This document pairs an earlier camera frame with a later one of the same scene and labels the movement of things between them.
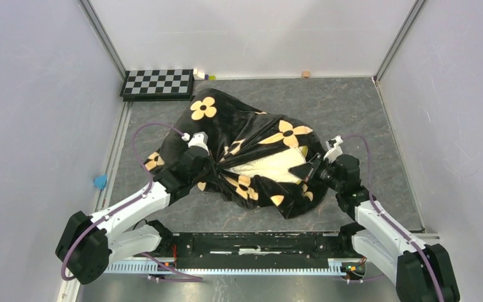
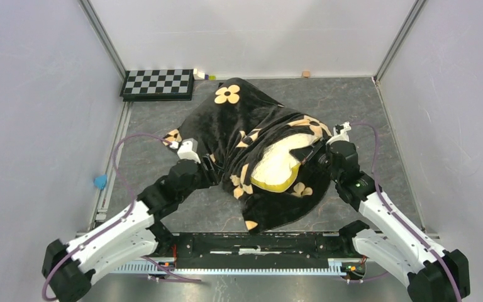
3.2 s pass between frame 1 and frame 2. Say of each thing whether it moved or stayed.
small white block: stayed
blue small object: stayed
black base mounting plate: stayed
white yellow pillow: moved
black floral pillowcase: moved
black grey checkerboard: stayed
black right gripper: moved
